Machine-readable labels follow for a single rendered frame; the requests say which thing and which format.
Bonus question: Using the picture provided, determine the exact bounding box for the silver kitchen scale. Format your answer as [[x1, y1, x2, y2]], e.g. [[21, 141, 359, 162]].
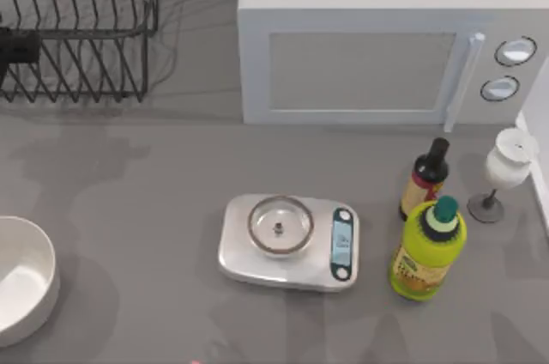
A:
[[217, 193, 360, 293]]

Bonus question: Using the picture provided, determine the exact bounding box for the dark glass bottle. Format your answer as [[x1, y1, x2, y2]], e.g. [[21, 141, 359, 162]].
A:
[[398, 136, 451, 222]]

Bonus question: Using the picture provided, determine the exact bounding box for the yellow-green bottle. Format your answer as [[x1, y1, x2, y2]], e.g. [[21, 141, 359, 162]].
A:
[[389, 195, 468, 303]]

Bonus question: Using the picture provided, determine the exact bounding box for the white goblet with dark stem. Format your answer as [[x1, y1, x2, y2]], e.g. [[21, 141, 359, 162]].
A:
[[467, 127, 540, 224]]

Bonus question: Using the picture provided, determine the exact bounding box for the small microwave knob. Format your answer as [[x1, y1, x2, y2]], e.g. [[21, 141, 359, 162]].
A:
[[480, 75, 522, 103]]

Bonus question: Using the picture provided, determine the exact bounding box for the large microwave knob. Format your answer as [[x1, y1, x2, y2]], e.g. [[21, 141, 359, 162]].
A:
[[494, 35, 539, 67]]

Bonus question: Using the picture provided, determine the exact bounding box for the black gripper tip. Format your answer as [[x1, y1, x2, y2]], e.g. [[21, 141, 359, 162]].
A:
[[0, 27, 42, 87]]

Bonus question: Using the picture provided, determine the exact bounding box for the white bowl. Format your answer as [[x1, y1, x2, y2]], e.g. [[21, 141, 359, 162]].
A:
[[0, 215, 62, 349]]

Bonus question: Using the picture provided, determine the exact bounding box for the microwave door handle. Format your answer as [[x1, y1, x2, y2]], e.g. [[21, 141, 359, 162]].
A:
[[443, 32, 486, 133]]

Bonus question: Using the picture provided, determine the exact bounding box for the black wire dish rack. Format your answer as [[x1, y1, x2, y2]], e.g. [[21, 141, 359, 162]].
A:
[[0, 0, 163, 104]]

